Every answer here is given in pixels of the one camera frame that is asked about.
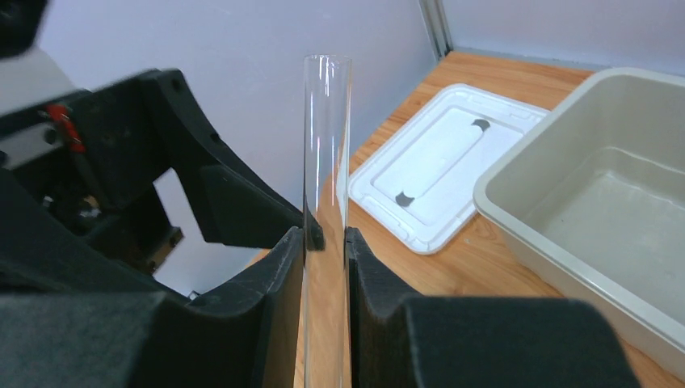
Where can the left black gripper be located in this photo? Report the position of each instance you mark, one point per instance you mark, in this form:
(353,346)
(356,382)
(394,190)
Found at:
(79,210)

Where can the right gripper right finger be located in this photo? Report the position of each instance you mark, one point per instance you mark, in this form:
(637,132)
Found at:
(401,338)

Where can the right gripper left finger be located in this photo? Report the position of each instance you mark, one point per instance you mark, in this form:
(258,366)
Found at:
(240,334)

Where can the clear glass test tube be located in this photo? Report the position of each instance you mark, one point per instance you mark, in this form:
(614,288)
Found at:
(326,158)

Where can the white plastic lid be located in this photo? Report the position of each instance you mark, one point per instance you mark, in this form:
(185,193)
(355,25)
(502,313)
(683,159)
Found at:
(419,184)

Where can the beige plastic bin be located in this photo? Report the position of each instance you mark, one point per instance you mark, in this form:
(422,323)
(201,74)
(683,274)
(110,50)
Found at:
(592,201)

